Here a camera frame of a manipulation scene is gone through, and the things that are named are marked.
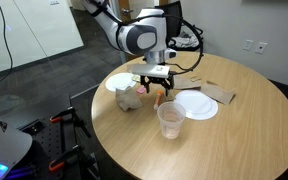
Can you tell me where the black perforated base board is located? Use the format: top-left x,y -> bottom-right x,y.
3,96 -> 102,180

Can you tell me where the tan packet by plate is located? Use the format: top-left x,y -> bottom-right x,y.
164,91 -> 175,101

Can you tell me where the orange white marker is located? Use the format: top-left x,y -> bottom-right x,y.
153,90 -> 163,110

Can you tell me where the black office chair right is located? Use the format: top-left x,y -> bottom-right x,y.
154,0 -> 205,53

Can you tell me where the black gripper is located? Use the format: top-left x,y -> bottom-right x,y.
140,76 -> 174,97

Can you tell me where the orange black clamp lower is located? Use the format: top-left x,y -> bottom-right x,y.
48,145 -> 101,180

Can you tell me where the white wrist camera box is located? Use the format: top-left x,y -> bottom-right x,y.
141,64 -> 170,78

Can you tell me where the round wooden table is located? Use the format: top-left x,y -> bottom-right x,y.
92,52 -> 288,180

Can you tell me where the pink packet near napkin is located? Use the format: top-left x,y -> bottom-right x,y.
136,86 -> 146,94

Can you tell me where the orange black clamp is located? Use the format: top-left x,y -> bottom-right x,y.
48,145 -> 101,180
49,106 -> 92,139

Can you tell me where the brown napkin by small plate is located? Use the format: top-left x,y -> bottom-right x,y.
173,75 -> 236,105

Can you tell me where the tan packet on napkin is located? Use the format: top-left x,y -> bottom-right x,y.
189,76 -> 201,82

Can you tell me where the small white paper plate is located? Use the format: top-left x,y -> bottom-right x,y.
175,90 -> 218,120

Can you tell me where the large white paper plate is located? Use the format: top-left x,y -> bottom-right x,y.
105,73 -> 136,92

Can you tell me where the orange black clamp upper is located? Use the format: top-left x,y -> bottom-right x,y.
49,106 -> 92,139

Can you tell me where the yellow green packet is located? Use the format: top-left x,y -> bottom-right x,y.
132,75 -> 140,82

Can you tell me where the clear plastic cup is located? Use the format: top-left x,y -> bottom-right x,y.
157,102 -> 186,139

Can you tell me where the white cloth on chair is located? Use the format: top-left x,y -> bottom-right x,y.
169,35 -> 199,48

